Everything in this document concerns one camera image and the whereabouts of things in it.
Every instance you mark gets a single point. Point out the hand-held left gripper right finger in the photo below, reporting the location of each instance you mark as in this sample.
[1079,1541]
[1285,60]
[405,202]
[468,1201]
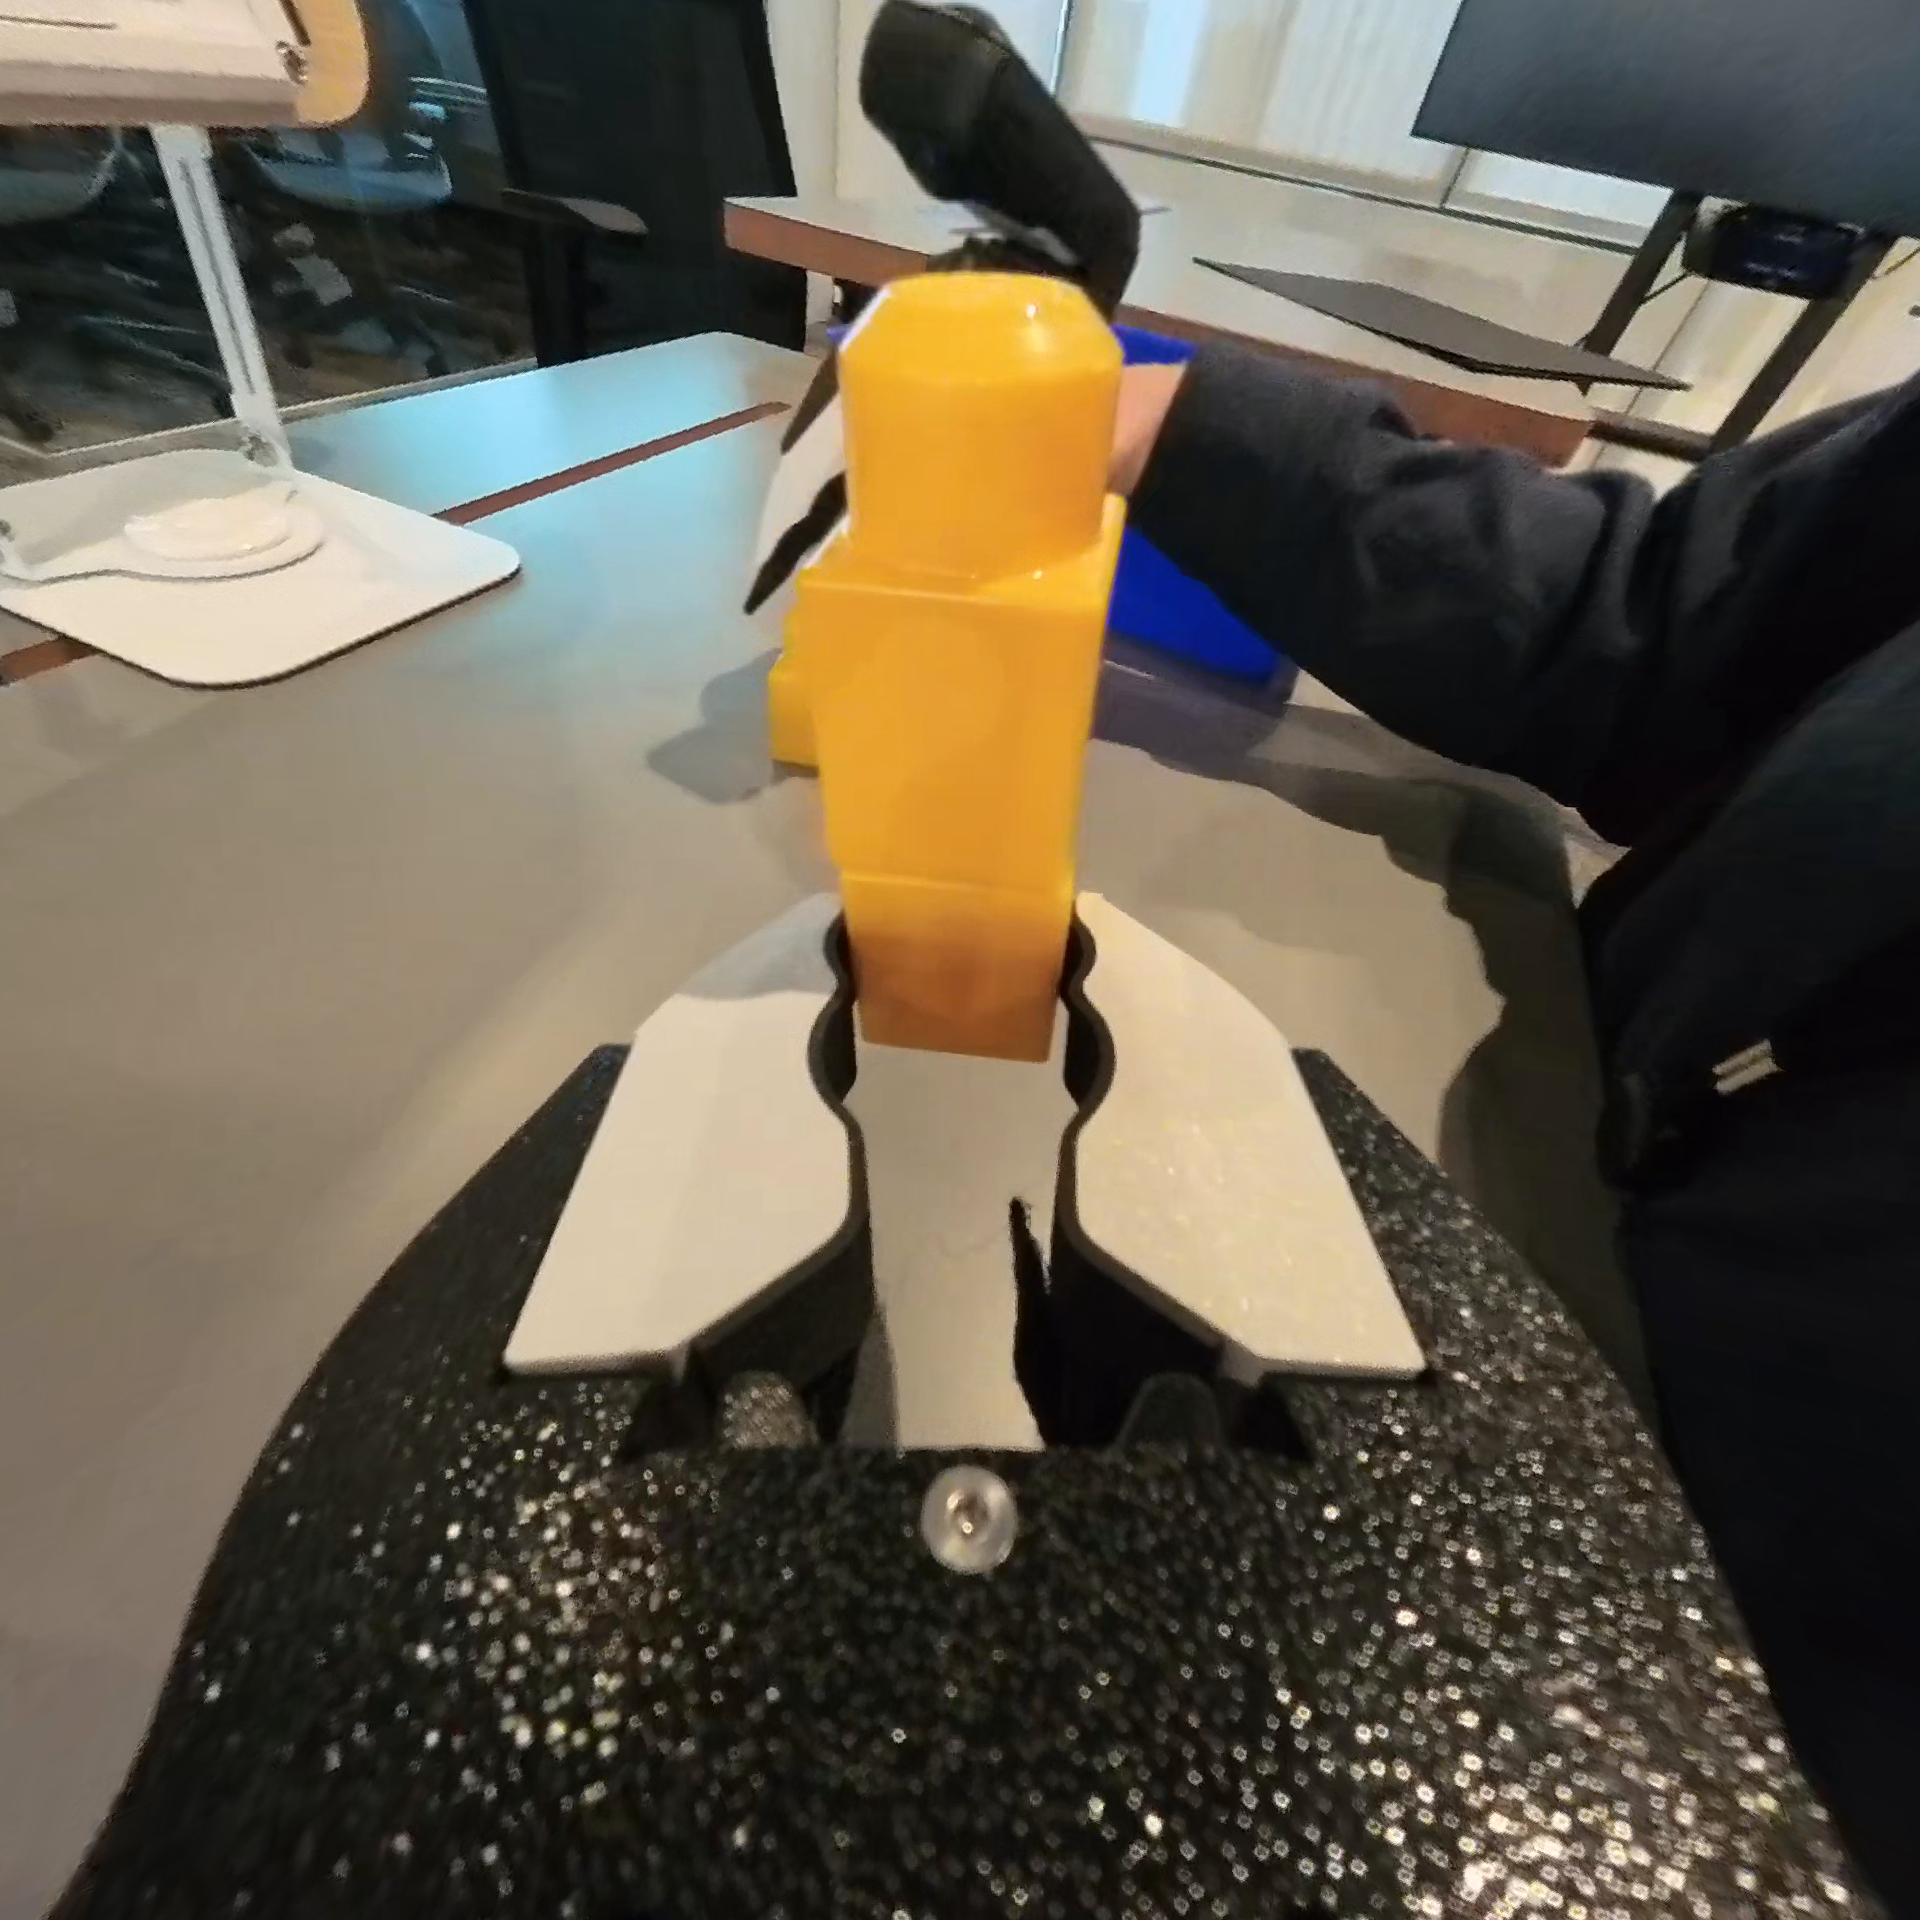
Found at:
[1245,1201]

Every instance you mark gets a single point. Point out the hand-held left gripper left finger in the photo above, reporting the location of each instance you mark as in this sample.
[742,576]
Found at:
[704,1201]

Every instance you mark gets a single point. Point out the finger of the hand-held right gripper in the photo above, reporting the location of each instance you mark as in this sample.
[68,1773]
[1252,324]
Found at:
[818,393]
[803,510]

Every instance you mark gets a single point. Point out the yellow mega block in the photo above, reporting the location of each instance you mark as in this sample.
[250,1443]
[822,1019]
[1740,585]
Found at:
[961,974]
[792,721]
[945,705]

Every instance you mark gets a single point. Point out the blue plastic bin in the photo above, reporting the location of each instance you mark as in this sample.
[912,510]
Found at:
[1184,615]

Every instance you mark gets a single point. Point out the person's right forearm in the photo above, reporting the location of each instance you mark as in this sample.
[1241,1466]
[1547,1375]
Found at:
[1425,601]

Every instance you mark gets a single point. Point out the person's right hand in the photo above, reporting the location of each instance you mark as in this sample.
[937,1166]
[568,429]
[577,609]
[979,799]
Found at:
[1137,420]

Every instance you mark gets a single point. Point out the black mesh office chair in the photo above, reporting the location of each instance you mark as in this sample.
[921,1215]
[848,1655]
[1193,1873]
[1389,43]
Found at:
[660,150]

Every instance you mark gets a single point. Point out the instruction board on white stand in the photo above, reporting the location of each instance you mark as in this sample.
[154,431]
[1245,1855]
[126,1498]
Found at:
[374,579]

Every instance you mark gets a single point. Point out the black flat board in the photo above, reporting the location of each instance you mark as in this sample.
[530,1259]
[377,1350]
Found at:
[1425,322]

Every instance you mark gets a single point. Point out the grey office chair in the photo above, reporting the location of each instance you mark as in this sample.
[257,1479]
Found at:
[345,194]

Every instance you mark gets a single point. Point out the person's torso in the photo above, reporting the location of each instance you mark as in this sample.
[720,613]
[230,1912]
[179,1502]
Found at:
[1800,1201]

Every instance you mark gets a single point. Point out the brown-edged background table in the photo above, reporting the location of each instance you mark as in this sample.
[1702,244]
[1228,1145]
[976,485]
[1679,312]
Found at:
[1501,429]

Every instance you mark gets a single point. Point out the large black monitor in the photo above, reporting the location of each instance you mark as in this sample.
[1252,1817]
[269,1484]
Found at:
[1651,90]

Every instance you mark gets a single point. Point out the black mini computer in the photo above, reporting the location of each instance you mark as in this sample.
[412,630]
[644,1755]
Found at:
[1771,248]

